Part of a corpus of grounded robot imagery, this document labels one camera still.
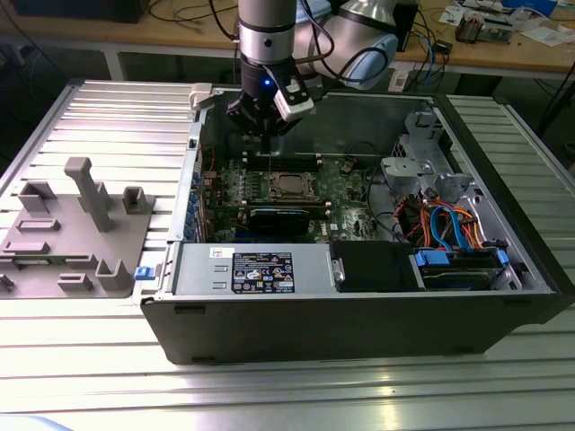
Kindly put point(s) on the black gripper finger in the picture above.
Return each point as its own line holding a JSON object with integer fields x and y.
{"x": 283, "y": 126}
{"x": 236, "y": 110}

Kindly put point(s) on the metal locking lever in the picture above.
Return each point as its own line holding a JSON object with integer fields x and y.
{"x": 270, "y": 164}
{"x": 296, "y": 199}

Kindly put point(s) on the silver CPU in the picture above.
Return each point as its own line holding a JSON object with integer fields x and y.
{"x": 292, "y": 183}

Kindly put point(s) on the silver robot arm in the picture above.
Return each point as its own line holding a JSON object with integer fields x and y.
{"x": 265, "y": 27}

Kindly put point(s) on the CPU socket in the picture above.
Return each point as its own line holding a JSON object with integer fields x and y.
{"x": 318, "y": 196}

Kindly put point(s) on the coin cell battery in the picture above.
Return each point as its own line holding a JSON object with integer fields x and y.
{"x": 346, "y": 167}

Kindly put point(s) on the wooden workbench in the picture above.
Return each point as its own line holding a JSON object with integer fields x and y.
{"x": 202, "y": 38}

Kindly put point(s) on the black graphics card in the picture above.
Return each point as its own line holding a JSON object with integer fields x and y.
{"x": 278, "y": 221}

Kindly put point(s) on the green motherboard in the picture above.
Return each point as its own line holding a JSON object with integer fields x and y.
{"x": 346, "y": 215}

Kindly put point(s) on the white labelled box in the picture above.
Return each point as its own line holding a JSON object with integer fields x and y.
{"x": 399, "y": 81}

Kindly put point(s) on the grey metal drive cage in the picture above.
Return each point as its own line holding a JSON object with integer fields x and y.
{"x": 406, "y": 173}

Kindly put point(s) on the black tower box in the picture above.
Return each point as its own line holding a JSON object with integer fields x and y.
{"x": 408, "y": 27}

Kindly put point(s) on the grey power supply unit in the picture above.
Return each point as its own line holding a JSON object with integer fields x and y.
{"x": 202, "y": 269}

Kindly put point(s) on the black drive box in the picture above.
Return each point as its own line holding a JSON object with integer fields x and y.
{"x": 373, "y": 267}

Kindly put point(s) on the small black adapter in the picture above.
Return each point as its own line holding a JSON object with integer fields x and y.
{"x": 444, "y": 47}

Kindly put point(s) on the blue case latch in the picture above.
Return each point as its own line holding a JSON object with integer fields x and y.
{"x": 144, "y": 273}

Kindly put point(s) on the hard disk in blue carrier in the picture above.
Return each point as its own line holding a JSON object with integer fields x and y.
{"x": 433, "y": 259}

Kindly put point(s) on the black PC case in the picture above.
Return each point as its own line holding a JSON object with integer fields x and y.
{"x": 314, "y": 328}

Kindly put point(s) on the small electronic device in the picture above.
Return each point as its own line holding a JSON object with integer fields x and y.
{"x": 469, "y": 30}

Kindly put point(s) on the grey parts rack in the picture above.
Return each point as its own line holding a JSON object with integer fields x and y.
{"x": 67, "y": 242}

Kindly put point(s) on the green circuit device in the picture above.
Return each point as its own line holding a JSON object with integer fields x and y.
{"x": 498, "y": 33}

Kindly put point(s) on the white paper sheet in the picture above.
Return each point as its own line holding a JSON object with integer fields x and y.
{"x": 545, "y": 35}

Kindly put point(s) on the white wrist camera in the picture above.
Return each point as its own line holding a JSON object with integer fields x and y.
{"x": 294, "y": 105}

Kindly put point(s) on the beige corner bracket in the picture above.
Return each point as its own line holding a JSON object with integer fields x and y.
{"x": 200, "y": 95}

